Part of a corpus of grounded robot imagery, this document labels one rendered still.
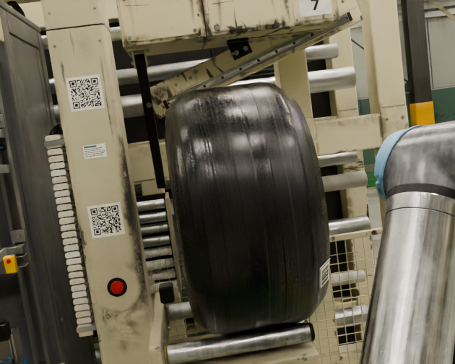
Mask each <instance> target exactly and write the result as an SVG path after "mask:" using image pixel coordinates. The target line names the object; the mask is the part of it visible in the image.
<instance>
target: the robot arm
mask: <svg viewBox="0 0 455 364"><path fill-rule="evenodd" d="M374 176H375V177H377V181H376V188H377V191H378V193H379V195H380V197H381V198H382V199H383V200H384V201H385V207H386V214H385V218H384V223H383V230H382V235H381V242H380V247H379V252H378V259H377V264H376V271H375V276H374V281H373V288H372V293H371V297H370V305H369V309H368V317H367V321H366V325H365V333H364V337H363V346H362V350H361V354H360V362H359V364H455V121H448V122H443V123H435V124H431V125H426V126H425V125H417V126H412V127H410V128H408V129H404V130H401V131H396V132H394V133H393V134H391V135H390V136H388V137H387V138H386V139H385V141H384V142H383V144H382V145H381V147H380V149H379V151H378V154H377V156H376V162H375V168H374Z"/></svg>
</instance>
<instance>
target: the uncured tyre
mask: <svg viewBox="0 0 455 364"><path fill-rule="evenodd" d="M165 148H166V155H167V161H168V172H169V178H170V188H171V194H172V200H173V209H174V215H175V224H176V230H177V235H178V244H179V249H180V254H181V263H182V267H183V276H184V281H185V286H186V293H187V297H188V301H189V304H190V306H191V310H192V313H193V315H194V319H195V322H196V323H198V324H199V325H201V326H203V327H204V328H205V329H206V330H208V331H209V332H211V333H213V334H219V335H230V334H238V333H243V332H251V331H256V330H260V329H268V328H273V327H278V326H286V325H291V324H298V323H300V322H301V321H304V320H306V319H308V318H310V317H311V316H312V314H313V312H314V311H315V310H316V309H317V308H318V306H319V304H320V303H321V301H322V300H323V299H324V297H325V295H326V292H327V289H328V285H329V280H328V281H327V283H326V284H325V285H324V286H323V287H322V288H321V289H320V290H319V269H320V268H321V267H322V266H323V265H324V263H325V262H326V261H327V260H328V259H329V258H330V237H329V221H328V213H327V207H326V197H325V193H324V185H323V180H322V176H321V169H320V166H319V160H318V157H317V154H316V148H315V145H314V143H313V138H312V136H311V132H310V129H309V127H308V123H307V121H306V118H305V116H304V114H303V112H302V110H301V108H300V106H299V105H298V103H297V102H296V100H295V99H294V98H293V97H291V96H290V95H288V94H287V93H286V92H285V91H284V90H282V89H280V88H279V87H278V86H276V85H275V84H272V83H266V82H252V83H246V84H236V85H230V86H224V87H213V88H207V89H201V90H191V91H189V92H186V93H184V94H182V95H179V96H178V97H177V98H176V99H175V101H174V102H173V103H172V105H171V106H170V107H169V108H168V109H167V110H166V112H165Z"/></svg>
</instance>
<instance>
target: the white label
mask: <svg viewBox="0 0 455 364"><path fill-rule="evenodd" d="M329 273H330V258H329V259H328V260H327V261H326V262H325V263H324V265H323V266H322V267H321V268H320V269H319V290H320V289H321V288H322V287H323V286H324V285H325V284H326V283H327V281H328V280H329Z"/></svg>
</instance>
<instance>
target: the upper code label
mask: <svg viewBox="0 0 455 364"><path fill-rule="evenodd" d="M66 85H67V90H68V94H69V102H70V107H71V112H77V111H88V110H94V109H99V108H105V103H104V99H103V90H102V85H101V81H100V75H99V74H96V75H90V76H83V77H72V78H66Z"/></svg>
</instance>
